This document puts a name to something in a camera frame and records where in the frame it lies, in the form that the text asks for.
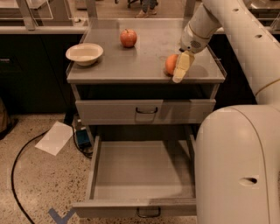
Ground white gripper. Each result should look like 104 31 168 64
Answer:
172 24 210 83

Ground orange fruit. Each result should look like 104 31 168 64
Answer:
165 54 178 75

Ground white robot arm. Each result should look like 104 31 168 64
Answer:
181 0 280 224

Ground closed grey top drawer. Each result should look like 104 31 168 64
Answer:
75 99 215 125

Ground grey drawer cabinet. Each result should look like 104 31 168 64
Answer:
67 19 225 141

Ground open grey middle drawer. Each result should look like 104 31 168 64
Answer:
73 137 196 218

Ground red apple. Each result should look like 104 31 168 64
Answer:
120 29 137 48

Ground person's feet in background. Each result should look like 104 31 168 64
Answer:
135 0 157 18

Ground black office chair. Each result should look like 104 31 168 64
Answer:
127 0 144 8

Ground white ceramic bowl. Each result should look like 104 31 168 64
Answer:
66 43 103 66

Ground blue power box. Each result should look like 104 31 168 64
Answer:
76 129 91 148

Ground white paper sheet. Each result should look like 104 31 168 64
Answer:
35 122 73 156

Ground blue tape floor mark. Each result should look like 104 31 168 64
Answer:
47 207 76 224

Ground black cable left floor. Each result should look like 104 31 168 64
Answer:
10 129 49 224

